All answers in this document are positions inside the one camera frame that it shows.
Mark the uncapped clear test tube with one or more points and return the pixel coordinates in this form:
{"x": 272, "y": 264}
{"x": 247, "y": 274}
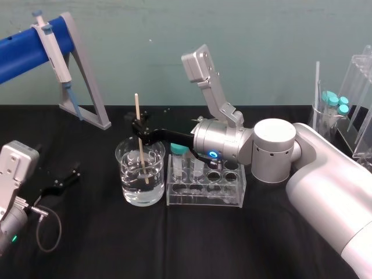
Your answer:
{"x": 197, "y": 171}

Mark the glass beaker with water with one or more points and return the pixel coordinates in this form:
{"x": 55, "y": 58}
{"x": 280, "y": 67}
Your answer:
{"x": 142, "y": 186}

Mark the tall clear acrylic stand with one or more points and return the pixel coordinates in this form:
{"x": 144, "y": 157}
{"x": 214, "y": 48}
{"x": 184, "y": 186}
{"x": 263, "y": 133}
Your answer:
{"x": 357, "y": 87}

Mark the teal capped centrifuge tube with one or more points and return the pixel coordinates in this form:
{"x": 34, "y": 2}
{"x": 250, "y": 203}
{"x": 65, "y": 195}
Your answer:
{"x": 344, "y": 100}
{"x": 343, "y": 110}
{"x": 332, "y": 101}
{"x": 327, "y": 95}
{"x": 178, "y": 157}

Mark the blue pipette stand bar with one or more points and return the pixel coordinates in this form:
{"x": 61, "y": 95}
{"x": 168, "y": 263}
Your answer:
{"x": 23, "y": 55}

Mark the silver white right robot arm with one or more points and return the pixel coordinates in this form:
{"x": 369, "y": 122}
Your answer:
{"x": 319, "y": 174}

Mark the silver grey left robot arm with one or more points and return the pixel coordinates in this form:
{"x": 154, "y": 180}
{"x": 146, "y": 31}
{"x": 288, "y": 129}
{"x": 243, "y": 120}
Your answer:
{"x": 13, "y": 186}

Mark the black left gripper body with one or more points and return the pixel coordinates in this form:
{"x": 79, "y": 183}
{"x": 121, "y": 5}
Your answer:
{"x": 49, "y": 193}

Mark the tan stick thermometer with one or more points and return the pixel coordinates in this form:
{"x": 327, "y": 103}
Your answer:
{"x": 139, "y": 110}

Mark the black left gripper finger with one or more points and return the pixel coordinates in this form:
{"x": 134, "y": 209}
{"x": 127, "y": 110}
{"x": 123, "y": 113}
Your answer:
{"x": 61, "y": 181}
{"x": 75, "y": 171}

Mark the black table cloth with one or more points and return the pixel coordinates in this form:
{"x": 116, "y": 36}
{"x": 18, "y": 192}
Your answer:
{"x": 145, "y": 247}

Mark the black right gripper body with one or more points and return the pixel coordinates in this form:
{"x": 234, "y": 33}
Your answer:
{"x": 174, "y": 136}

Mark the grey pipette stand frame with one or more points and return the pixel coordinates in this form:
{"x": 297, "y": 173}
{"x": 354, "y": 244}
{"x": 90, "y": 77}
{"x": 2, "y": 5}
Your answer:
{"x": 87, "y": 96}

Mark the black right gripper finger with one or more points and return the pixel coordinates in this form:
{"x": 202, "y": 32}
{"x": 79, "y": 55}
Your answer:
{"x": 143, "y": 119}
{"x": 145, "y": 136}

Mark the clear acrylic test tube rack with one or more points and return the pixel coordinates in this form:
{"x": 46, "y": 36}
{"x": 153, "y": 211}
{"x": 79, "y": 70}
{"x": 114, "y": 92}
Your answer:
{"x": 203, "y": 191}

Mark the empty glass beaker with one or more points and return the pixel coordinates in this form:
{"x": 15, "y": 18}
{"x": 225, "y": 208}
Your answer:
{"x": 322, "y": 119}

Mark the white and blue pipette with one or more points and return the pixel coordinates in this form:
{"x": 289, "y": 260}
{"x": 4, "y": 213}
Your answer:
{"x": 55, "y": 61}

